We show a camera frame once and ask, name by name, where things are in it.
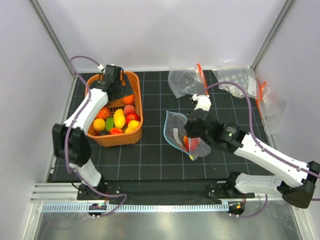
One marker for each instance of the orange pumpkin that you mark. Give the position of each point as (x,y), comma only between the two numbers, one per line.
(104,113)

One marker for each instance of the green pepper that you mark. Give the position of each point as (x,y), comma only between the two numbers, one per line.
(109,123)

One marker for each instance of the right aluminium frame post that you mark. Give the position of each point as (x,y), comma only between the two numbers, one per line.
(276,26)

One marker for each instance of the aluminium frame post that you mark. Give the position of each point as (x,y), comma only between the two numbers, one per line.
(276,26)
(51,34)

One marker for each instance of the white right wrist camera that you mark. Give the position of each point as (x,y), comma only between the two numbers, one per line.
(202,102)

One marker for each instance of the orange plastic basket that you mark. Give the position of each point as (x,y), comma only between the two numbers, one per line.
(133,137)

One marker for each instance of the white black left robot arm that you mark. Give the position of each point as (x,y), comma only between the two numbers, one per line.
(70,138)

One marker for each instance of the clear orange-zip bag far right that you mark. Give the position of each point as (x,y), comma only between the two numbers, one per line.
(272,106)

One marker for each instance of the left aluminium frame post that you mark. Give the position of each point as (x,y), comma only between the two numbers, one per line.
(51,34)

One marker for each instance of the clear bag with white pieces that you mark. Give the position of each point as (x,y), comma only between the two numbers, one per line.
(238,74)

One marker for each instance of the black grid mat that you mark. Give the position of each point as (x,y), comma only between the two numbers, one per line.
(152,158)

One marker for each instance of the yellow orange lemon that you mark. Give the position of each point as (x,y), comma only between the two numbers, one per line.
(99,124)

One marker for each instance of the orange fruit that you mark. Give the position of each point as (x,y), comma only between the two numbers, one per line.
(129,100)

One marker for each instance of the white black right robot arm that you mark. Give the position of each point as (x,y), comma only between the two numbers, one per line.
(293,180)

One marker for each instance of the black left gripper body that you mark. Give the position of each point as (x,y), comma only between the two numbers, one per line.
(118,84)

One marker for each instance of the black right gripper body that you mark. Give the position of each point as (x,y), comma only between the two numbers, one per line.
(191,132)

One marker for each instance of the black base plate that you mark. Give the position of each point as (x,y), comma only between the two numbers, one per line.
(169,192)

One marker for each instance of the yellow mango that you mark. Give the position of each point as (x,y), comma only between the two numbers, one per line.
(119,118)

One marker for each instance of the pink peach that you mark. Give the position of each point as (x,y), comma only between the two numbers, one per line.
(129,109)

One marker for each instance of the aluminium front rail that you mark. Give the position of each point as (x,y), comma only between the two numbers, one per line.
(65,191)

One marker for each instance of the red apple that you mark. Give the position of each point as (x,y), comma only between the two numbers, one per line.
(191,143)

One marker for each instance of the red orange tomato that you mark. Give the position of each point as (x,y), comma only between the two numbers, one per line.
(114,131)

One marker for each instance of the clear orange-zip bag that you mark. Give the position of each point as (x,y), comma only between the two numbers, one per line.
(272,106)
(186,80)

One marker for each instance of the clear blue-zip bag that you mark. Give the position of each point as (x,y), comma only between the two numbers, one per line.
(174,131)

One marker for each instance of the yellow pear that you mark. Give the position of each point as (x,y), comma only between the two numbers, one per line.
(132,125)

